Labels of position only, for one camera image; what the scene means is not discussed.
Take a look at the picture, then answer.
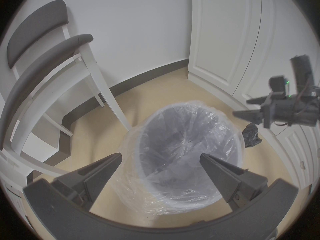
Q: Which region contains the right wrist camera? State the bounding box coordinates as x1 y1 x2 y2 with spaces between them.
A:
269 76 288 97

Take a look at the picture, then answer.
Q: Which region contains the white wardrobe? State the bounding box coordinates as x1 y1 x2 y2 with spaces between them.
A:
187 0 320 192

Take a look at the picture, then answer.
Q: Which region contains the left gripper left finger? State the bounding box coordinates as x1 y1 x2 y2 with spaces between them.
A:
51 153 123 211

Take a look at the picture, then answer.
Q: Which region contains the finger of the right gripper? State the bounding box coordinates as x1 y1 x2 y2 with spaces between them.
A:
232 109 263 122
246 95 270 105

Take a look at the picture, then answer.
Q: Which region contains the white trash bin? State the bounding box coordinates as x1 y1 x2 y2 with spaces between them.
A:
135 103 243 205

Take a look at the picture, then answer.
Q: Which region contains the dark grey padded white chair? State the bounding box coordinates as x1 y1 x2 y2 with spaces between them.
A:
0 0 132 182

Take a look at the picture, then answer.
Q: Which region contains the black plastic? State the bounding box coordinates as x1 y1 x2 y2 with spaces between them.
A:
241 123 262 148

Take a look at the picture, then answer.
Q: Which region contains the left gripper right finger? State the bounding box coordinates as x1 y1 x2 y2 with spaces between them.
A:
199 153 268 207

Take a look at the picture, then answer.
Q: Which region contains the clear plastic bag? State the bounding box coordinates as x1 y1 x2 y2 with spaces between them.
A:
119 100 247 208

